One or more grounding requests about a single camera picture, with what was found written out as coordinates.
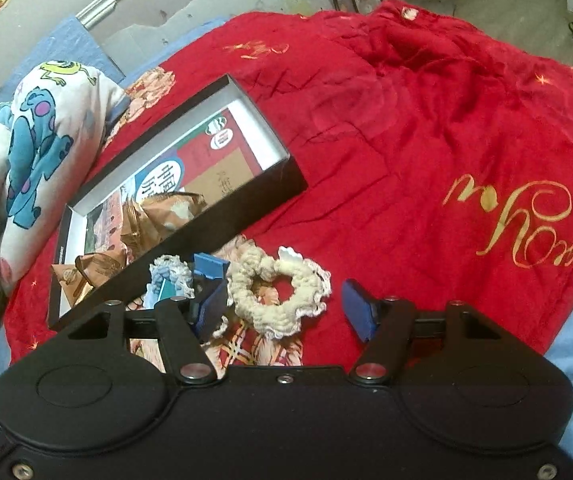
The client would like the blue crochet scrunchie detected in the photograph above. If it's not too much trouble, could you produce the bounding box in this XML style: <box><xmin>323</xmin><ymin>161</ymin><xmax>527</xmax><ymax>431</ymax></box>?
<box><xmin>143</xmin><ymin>255</ymin><xmax>195</xmax><ymax>310</ymax></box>

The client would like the cream crochet scrunchie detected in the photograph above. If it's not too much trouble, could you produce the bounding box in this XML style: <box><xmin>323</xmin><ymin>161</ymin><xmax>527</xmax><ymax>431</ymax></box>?
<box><xmin>227</xmin><ymin>246</ymin><xmax>332</xmax><ymax>339</ymax></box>

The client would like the brown triangular snack packet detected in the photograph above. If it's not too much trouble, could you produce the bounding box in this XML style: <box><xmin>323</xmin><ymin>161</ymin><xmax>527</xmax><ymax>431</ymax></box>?
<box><xmin>140</xmin><ymin>192</ymin><xmax>207</xmax><ymax>240</ymax></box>
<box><xmin>52</xmin><ymin>255</ymin><xmax>122</xmax><ymax>308</ymax></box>
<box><xmin>120</xmin><ymin>200</ymin><xmax>177</xmax><ymax>260</ymax></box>
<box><xmin>75</xmin><ymin>248</ymin><xmax>127</xmax><ymax>288</ymax></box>

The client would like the teal small clip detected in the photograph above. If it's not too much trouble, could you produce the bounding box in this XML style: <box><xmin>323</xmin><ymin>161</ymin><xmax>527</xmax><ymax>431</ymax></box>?
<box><xmin>158</xmin><ymin>278</ymin><xmax>177</xmax><ymax>301</ymax></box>

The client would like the blue binder clip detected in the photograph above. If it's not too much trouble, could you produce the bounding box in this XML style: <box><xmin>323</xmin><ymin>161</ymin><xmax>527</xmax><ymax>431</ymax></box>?
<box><xmin>192</xmin><ymin>252</ymin><xmax>230</xmax><ymax>292</ymax></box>

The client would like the black shallow box tray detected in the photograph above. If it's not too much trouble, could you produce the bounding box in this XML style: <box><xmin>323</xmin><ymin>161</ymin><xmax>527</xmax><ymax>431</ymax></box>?
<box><xmin>48</xmin><ymin>75</ymin><xmax>306</xmax><ymax>330</ymax></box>

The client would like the red plush bed blanket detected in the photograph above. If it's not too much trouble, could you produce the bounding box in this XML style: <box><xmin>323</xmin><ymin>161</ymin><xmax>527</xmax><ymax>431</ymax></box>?
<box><xmin>3</xmin><ymin>0</ymin><xmax>573</xmax><ymax>373</ymax></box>

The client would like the colourful history book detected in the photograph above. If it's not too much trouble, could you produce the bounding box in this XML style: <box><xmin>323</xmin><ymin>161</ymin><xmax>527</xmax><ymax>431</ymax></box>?
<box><xmin>82</xmin><ymin>102</ymin><xmax>262</xmax><ymax>254</ymax></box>

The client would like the monster cartoon white comforter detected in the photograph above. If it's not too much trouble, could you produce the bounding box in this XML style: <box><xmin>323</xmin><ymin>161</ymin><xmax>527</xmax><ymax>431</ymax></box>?
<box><xmin>0</xmin><ymin>61</ymin><xmax>128</xmax><ymax>321</ymax></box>

